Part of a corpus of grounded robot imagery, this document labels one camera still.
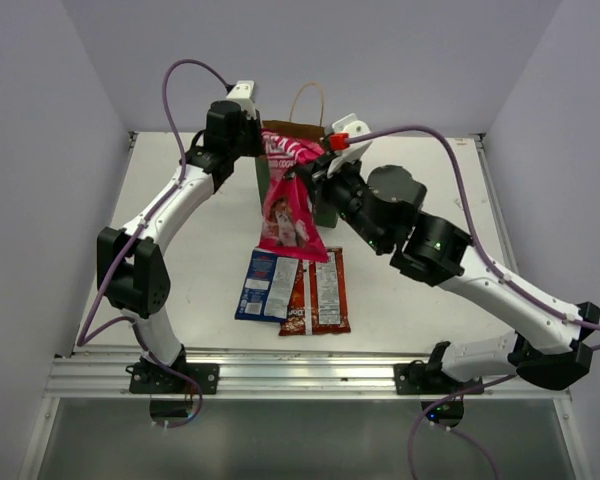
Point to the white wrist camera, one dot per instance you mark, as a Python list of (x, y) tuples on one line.
[(345, 142), (243, 93)]

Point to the green brown paper bag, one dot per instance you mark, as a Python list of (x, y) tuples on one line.
[(300, 130)]

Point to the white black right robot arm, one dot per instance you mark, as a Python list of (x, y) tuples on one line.
[(546, 346)]

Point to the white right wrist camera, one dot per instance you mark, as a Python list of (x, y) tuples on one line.
[(345, 142)]

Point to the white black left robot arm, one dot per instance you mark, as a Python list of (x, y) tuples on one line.
[(131, 270)]

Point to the orange red Doritos bag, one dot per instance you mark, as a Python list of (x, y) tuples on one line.
[(318, 303)]

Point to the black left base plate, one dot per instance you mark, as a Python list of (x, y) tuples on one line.
[(150, 379)]

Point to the aluminium rail frame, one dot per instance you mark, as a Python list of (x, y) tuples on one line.
[(91, 426)]

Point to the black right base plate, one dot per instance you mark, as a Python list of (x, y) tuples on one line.
[(418, 378)]

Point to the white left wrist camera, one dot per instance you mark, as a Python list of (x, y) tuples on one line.
[(243, 93)]

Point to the pink Real chips bag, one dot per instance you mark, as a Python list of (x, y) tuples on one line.
[(288, 225)]

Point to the blue snack bag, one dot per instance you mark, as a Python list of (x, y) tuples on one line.
[(267, 288)]

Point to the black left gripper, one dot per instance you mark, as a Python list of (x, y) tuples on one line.
[(253, 136)]

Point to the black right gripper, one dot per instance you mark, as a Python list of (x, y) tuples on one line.
[(315, 172)]

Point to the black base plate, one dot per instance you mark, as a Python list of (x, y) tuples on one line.
[(418, 378), (150, 379)]

